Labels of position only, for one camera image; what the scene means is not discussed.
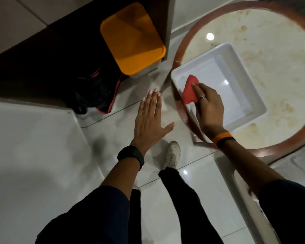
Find round marble table brown rim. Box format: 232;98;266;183
171;0;305;161

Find person's left dark sleeve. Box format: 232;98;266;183
35;185;131;244

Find person's right dark sleeve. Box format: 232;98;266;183
258;179;305;244

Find person's dark sleeve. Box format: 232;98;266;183
258;179;305;244
35;185;131;244

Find red cleaning cloth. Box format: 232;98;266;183
181;75;200;105

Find black bag red trim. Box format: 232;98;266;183
66;66;124;115

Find person's black trousers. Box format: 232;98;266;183
128;167;225;244

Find person's right hand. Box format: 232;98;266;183
192;83;228;141

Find white container orange lid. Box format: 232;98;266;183
100;2;167;79

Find white plastic tray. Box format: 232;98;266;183
170;43;267;144

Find white sneaker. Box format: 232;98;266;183
163;141;181;170

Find dark wooden cabinet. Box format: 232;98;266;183
0;0;176;113

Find person's left hand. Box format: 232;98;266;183
130;89;177;156

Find person's left forearm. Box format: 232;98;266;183
100;146;145;201

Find black smartwatch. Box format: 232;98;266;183
117;145;145;170

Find orange wristband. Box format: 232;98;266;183
213;132;233;145

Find person's right forearm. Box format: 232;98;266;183
219;140;286;197

